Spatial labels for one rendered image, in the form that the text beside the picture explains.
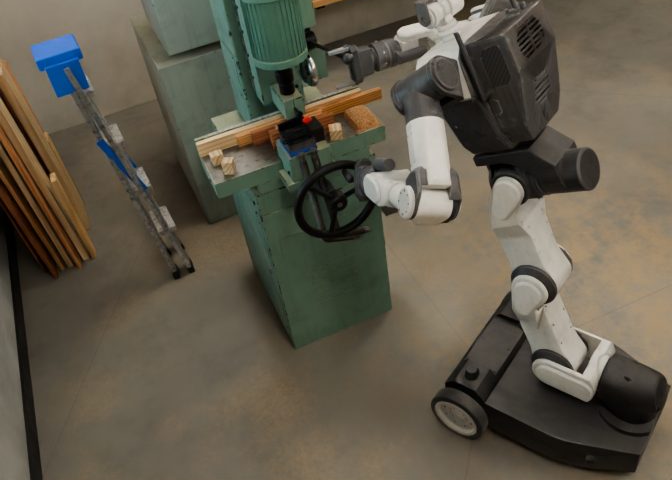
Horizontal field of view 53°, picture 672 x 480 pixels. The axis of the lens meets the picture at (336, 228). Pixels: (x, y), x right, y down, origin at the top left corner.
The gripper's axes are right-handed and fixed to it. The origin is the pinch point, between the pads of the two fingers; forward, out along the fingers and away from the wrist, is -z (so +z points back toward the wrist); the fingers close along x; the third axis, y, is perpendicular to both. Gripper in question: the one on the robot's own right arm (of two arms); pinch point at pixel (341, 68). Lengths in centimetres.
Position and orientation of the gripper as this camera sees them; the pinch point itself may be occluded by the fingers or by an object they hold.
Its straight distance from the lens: 214.6
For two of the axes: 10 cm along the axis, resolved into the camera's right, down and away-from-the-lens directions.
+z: 9.1, -3.4, 2.2
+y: -3.5, -3.9, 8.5
